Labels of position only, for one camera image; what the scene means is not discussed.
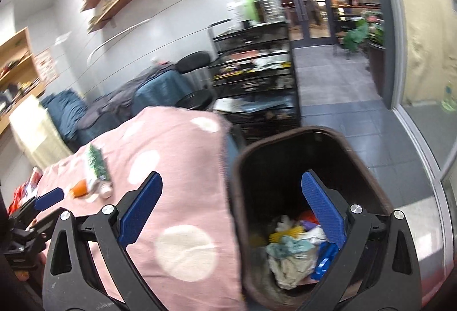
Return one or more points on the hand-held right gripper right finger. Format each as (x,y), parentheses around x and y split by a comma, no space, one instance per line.
(323,207)

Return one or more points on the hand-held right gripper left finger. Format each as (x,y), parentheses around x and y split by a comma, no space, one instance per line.
(141,211)

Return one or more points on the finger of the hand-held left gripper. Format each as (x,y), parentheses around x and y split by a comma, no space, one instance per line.
(50,198)

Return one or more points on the small orange piece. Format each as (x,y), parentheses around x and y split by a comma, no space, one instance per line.
(78,188)

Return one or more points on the white paper tissue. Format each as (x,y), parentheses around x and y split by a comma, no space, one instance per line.
(289,222)

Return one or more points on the dark brown trash bin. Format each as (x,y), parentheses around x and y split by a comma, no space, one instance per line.
(285,168)

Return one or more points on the green and white toothpaste tube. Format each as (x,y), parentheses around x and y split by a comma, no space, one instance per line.
(94,163)

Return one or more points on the red packet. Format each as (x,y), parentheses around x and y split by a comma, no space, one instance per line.
(21,195)

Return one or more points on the teal crumpled cloth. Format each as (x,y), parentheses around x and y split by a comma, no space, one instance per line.
(292,247)

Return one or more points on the blue plastic piece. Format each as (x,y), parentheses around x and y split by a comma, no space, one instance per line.
(325,261)

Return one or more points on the pink blanket with white dots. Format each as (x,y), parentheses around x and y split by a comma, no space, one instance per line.
(171,161)

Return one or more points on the cream towel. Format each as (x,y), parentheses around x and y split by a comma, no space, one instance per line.
(35,132)

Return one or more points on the blue cloth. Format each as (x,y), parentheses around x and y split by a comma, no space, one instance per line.
(160,89)
(66,114)

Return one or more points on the grey cloth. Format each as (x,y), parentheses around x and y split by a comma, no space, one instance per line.
(114,104)

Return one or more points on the black mesh trolley cart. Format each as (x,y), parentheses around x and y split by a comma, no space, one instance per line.
(257,89)

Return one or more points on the white paper sheet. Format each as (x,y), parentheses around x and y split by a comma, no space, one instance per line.
(226,105)

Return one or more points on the wooden bookcase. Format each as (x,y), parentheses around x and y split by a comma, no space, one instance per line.
(25,43)

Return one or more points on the black stool chair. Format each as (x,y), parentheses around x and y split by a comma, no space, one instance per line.
(194,63)

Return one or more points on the small plastic bottle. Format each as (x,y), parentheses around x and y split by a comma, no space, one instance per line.
(449,96)

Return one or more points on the potted green plant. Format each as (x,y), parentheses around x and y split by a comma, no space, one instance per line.
(360,34)

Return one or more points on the glass sliding door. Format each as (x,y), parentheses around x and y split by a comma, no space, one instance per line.
(421,29)

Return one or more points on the glass entrance door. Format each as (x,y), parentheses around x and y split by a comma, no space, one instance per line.
(307,4)

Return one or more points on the clear plastic bottle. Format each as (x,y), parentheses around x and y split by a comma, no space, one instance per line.
(269,0)

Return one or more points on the green bottle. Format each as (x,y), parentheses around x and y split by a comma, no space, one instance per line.
(250,2)

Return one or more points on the wall poster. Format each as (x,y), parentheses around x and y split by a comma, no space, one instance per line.
(46,66)

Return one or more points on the white curved wall bar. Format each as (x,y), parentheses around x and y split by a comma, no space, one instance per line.
(114,38)

